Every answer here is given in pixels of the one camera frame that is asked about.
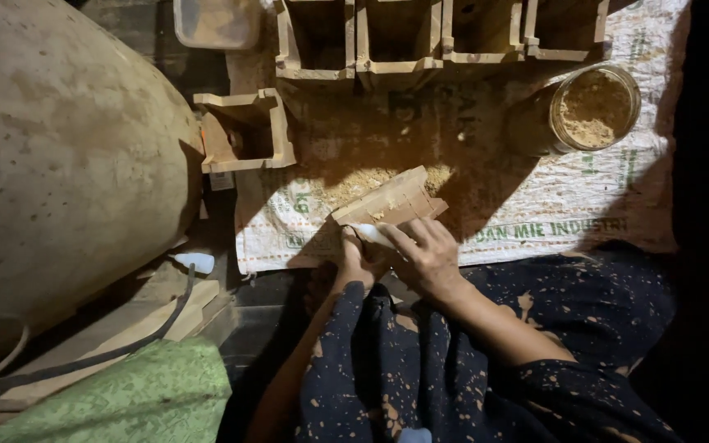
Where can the person's left hand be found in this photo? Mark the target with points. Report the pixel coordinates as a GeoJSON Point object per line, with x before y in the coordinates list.
{"type": "Point", "coordinates": [354, 263]}

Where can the small white plastic bottle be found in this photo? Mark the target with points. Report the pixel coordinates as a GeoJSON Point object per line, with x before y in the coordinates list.
{"type": "Point", "coordinates": [196, 262]}

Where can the white woven plastic sack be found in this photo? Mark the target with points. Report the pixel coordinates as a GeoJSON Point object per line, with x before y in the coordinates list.
{"type": "Point", "coordinates": [514, 184]}

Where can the glass jar of sawdust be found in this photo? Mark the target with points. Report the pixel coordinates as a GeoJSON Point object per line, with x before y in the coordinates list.
{"type": "Point", "coordinates": [576, 112]}

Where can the person's right hand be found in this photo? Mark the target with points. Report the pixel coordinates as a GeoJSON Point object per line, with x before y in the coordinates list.
{"type": "Point", "coordinates": [428, 255]}

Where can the dark spotted garment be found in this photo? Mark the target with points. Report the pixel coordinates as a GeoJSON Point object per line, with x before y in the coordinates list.
{"type": "Point", "coordinates": [484, 369]}

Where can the open wooden box frame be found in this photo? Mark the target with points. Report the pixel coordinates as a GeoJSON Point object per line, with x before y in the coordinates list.
{"type": "Point", "coordinates": [245, 130]}
{"type": "Point", "coordinates": [567, 29]}
{"type": "Point", "coordinates": [399, 38]}
{"type": "Point", "coordinates": [316, 38]}
{"type": "Point", "coordinates": [482, 31]}

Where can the large grey metal drum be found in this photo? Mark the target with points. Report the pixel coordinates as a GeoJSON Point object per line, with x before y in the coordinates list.
{"type": "Point", "coordinates": [65, 166]}

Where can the person's left fingers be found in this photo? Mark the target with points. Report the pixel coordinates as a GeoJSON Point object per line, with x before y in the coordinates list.
{"type": "Point", "coordinates": [357, 243]}

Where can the white glue bottle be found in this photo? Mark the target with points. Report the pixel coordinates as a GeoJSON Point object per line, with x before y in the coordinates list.
{"type": "Point", "coordinates": [372, 234]}

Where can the wooden moulding piece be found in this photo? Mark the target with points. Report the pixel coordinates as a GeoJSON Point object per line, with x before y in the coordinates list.
{"type": "Point", "coordinates": [391, 200]}

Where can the person's right fingers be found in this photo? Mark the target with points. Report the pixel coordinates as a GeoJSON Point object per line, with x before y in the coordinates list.
{"type": "Point", "coordinates": [413, 232]}

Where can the wooden plank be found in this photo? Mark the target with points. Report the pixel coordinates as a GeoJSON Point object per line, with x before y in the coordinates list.
{"type": "Point", "coordinates": [114, 344]}

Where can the green patterned board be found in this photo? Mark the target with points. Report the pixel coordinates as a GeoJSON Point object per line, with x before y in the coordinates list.
{"type": "Point", "coordinates": [120, 400]}

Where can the pile of sawdust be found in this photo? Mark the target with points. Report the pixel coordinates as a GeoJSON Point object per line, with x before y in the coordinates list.
{"type": "Point", "coordinates": [367, 181]}

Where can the clear plastic container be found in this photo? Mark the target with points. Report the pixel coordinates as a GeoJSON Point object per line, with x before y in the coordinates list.
{"type": "Point", "coordinates": [216, 23]}

